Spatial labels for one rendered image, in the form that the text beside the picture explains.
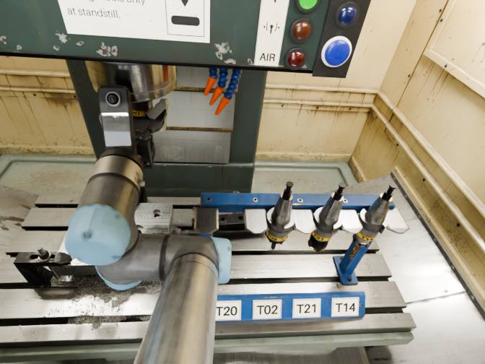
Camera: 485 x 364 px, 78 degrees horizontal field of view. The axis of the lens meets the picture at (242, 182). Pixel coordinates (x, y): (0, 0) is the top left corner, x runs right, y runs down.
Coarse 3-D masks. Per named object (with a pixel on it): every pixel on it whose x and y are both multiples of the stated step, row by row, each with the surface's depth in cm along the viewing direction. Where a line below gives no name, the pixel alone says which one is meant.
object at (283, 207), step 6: (282, 192) 62; (282, 198) 61; (276, 204) 63; (282, 204) 62; (288, 204) 61; (276, 210) 63; (282, 210) 62; (288, 210) 62; (276, 216) 64; (282, 216) 63; (288, 216) 64; (276, 222) 65; (282, 222) 64; (288, 222) 65
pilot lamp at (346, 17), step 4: (344, 8) 32; (348, 8) 32; (352, 8) 32; (340, 12) 33; (344, 12) 33; (348, 12) 33; (352, 12) 33; (356, 12) 33; (340, 16) 33; (344, 16) 33; (348, 16) 33; (352, 16) 33; (340, 20) 33; (344, 20) 33; (348, 20) 33; (352, 20) 33; (344, 24) 34; (348, 24) 34
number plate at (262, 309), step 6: (258, 300) 80; (264, 300) 80; (270, 300) 80; (276, 300) 80; (258, 306) 80; (264, 306) 80; (270, 306) 80; (276, 306) 80; (258, 312) 80; (264, 312) 80; (270, 312) 80; (276, 312) 80; (258, 318) 80; (264, 318) 80
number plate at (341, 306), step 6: (336, 300) 82; (342, 300) 82; (348, 300) 82; (354, 300) 83; (336, 306) 82; (342, 306) 82; (348, 306) 82; (354, 306) 83; (336, 312) 82; (342, 312) 82; (348, 312) 82; (354, 312) 83
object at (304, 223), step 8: (296, 208) 70; (304, 208) 70; (296, 216) 68; (304, 216) 68; (312, 216) 68; (296, 224) 66; (304, 224) 67; (312, 224) 67; (304, 232) 65; (312, 232) 66
